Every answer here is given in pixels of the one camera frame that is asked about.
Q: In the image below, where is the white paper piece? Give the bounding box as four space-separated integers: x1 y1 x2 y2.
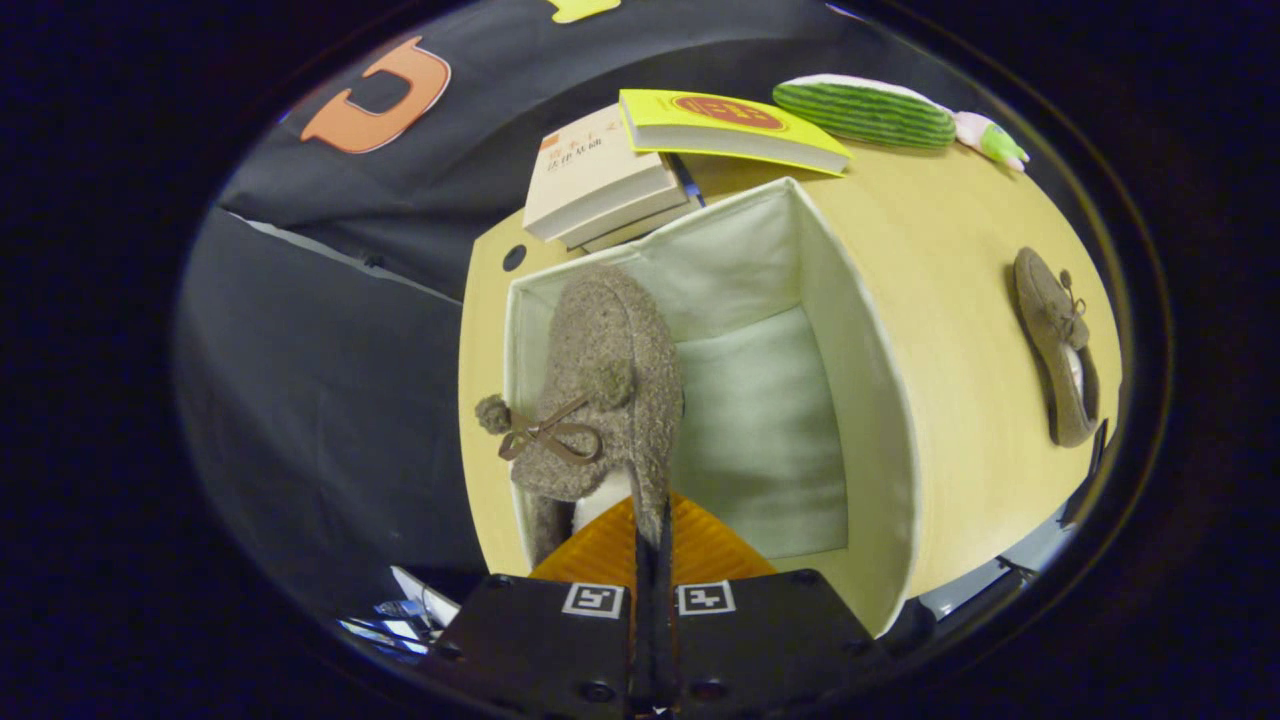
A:
388 565 463 629

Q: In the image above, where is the blue cover book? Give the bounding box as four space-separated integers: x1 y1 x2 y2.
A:
560 152 708 256

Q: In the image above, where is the pale fabric storage box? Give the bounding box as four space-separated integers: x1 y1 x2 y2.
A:
503 177 919 638

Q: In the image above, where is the pink and green plush toy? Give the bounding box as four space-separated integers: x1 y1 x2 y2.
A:
952 110 1031 173

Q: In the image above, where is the blue printed packet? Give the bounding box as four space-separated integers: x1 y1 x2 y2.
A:
338 597 441 658

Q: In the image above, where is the brown fuzzy shoe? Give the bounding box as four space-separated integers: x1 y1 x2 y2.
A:
1012 247 1101 448
475 265 686 566

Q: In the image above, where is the beige book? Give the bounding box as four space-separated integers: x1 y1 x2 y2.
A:
522 103 683 243

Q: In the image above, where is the yellow book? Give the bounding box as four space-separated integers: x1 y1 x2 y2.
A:
618 89 854 177

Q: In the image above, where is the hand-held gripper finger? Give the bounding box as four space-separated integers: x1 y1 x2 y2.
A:
420 493 651 719
655 490 891 719

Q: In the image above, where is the watermelon slice plush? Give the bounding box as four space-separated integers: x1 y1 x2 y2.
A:
772 74 958 151

